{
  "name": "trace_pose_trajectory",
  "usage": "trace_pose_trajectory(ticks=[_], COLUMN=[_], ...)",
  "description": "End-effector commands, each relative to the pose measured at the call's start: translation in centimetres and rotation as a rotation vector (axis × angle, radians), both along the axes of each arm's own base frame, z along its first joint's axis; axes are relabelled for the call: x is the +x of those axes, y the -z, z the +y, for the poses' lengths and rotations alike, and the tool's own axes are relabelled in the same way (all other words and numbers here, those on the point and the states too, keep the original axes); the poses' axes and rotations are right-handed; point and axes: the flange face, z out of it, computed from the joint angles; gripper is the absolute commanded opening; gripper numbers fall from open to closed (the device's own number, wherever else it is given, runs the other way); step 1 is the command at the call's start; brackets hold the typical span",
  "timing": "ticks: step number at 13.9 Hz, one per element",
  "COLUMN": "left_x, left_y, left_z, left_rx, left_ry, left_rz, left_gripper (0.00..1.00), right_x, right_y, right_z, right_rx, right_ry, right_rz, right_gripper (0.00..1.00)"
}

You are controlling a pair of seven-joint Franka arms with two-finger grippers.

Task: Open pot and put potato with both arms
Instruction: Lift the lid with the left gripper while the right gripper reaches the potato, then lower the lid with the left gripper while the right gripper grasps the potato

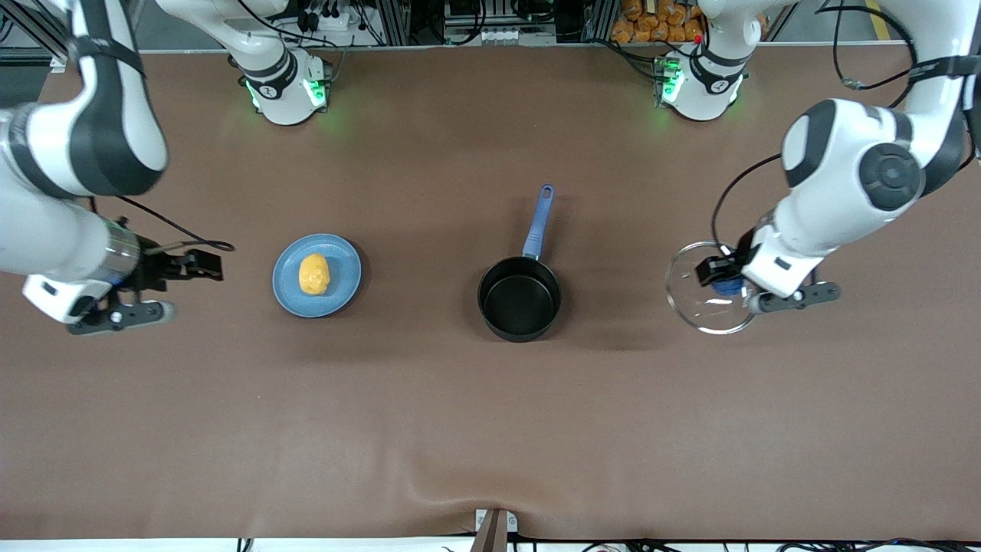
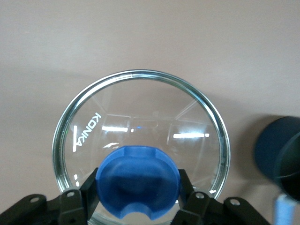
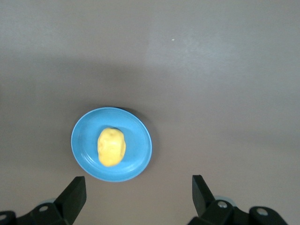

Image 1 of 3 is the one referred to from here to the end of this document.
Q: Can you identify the glass lid blue knob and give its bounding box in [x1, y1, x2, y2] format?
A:
[665, 241, 760, 336]

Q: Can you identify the yellow potato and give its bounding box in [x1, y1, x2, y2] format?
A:
[298, 254, 331, 297]

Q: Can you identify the blue round plate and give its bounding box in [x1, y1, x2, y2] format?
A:
[272, 233, 363, 319]

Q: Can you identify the pile of orange toy breads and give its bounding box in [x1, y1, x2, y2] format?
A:
[611, 0, 767, 44]

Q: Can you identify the brown table cover cloth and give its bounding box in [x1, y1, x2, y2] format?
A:
[0, 44, 981, 541]

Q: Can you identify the white power strip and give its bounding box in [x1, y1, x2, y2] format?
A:
[295, 0, 361, 31]

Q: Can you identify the white terminal strip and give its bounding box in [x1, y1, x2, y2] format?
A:
[452, 27, 556, 45]

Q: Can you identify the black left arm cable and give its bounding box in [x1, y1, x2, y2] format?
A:
[711, 0, 920, 250]

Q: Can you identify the black pot blue handle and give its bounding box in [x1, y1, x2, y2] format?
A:
[477, 184, 563, 343]

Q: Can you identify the aluminium frame corner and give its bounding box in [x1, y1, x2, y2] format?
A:
[0, 0, 74, 68]

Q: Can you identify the aluminium frame post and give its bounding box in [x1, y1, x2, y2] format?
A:
[376, 0, 411, 45]

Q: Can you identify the metal clamp bracket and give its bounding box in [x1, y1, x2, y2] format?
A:
[474, 508, 518, 552]

